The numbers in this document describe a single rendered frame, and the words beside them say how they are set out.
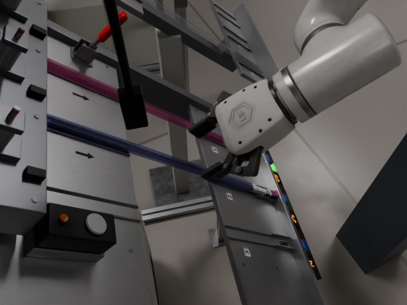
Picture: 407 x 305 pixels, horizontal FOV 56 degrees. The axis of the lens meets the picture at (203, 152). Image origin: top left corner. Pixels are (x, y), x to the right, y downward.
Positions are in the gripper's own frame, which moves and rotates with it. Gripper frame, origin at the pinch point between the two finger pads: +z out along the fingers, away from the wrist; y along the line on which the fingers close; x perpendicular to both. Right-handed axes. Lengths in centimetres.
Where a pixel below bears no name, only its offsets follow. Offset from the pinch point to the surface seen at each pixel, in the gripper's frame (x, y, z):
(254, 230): 15.7, 9.5, 2.4
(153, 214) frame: 43, -22, 46
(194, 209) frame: 51, -21, 35
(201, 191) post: 80, -44, 47
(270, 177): 25.7, -4.2, -1.0
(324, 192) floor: 112, -33, 6
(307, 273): 25.8, 17.5, -0.9
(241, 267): 8.5, 17.2, 3.6
